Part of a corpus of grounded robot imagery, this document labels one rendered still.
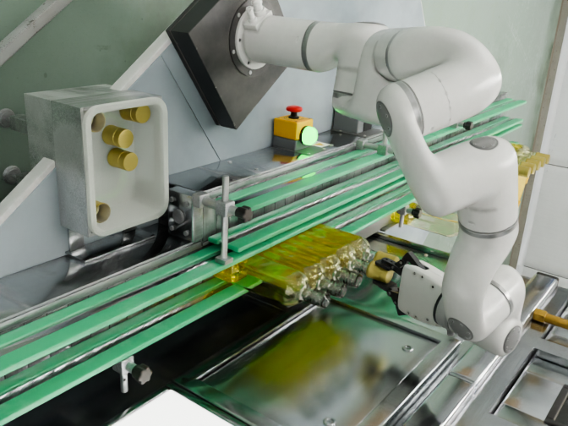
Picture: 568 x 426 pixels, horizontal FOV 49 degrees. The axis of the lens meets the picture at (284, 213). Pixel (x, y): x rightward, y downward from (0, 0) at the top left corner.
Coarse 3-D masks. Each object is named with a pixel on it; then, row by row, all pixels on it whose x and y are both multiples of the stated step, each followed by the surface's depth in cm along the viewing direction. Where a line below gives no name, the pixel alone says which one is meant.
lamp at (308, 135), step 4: (304, 128) 148; (308, 128) 147; (312, 128) 147; (300, 132) 148; (304, 132) 147; (308, 132) 147; (312, 132) 147; (316, 132) 148; (300, 136) 148; (304, 136) 147; (308, 136) 147; (312, 136) 147; (316, 136) 149; (300, 140) 148; (304, 140) 148; (308, 140) 147; (312, 140) 148; (304, 144) 149; (308, 144) 148; (312, 144) 149
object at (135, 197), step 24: (120, 120) 111; (96, 144) 108; (144, 144) 113; (96, 168) 109; (144, 168) 115; (96, 192) 110; (120, 192) 115; (144, 192) 117; (168, 192) 115; (120, 216) 110; (144, 216) 112
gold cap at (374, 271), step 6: (372, 264) 123; (366, 270) 124; (372, 270) 123; (378, 270) 122; (384, 270) 122; (390, 270) 122; (372, 276) 123; (378, 276) 122; (384, 276) 121; (390, 276) 123; (384, 282) 123
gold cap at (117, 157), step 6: (114, 150) 110; (120, 150) 110; (126, 150) 110; (108, 156) 110; (114, 156) 109; (120, 156) 108; (126, 156) 108; (132, 156) 109; (108, 162) 111; (114, 162) 109; (120, 162) 108; (126, 162) 108; (132, 162) 110; (120, 168) 110; (126, 168) 109; (132, 168) 110
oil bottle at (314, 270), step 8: (272, 248) 126; (264, 256) 122; (272, 256) 122; (280, 256) 122; (288, 256) 123; (296, 256) 123; (288, 264) 119; (296, 264) 119; (304, 264) 120; (312, 264) 120; (304, 272) 117; (312, 272) 117; (320, 272) 118; (312, 280) 117
